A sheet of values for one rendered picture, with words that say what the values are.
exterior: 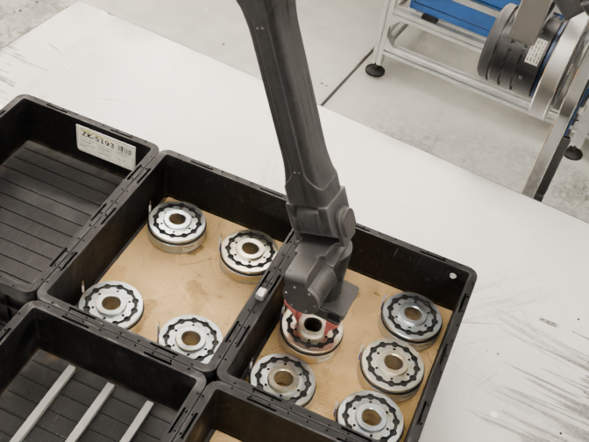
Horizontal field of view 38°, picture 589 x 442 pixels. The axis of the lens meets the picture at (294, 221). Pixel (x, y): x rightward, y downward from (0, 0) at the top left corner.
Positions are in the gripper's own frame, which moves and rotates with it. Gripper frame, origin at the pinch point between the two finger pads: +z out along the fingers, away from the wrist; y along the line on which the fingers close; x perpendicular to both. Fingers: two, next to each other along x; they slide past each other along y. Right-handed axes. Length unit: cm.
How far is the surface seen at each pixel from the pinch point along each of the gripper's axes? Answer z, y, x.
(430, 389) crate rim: -6.4, 21.0, -6.5
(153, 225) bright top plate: 2.3, -33.5, 5.7
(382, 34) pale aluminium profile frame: 80, -48, 194
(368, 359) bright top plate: 1.2, 10.4, -1.0
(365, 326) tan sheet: 4.5, 7.3, 7.0
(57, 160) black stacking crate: 6, -59, 13
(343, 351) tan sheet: 4.2, 5.9, 0.3
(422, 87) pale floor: 97, -27, 196
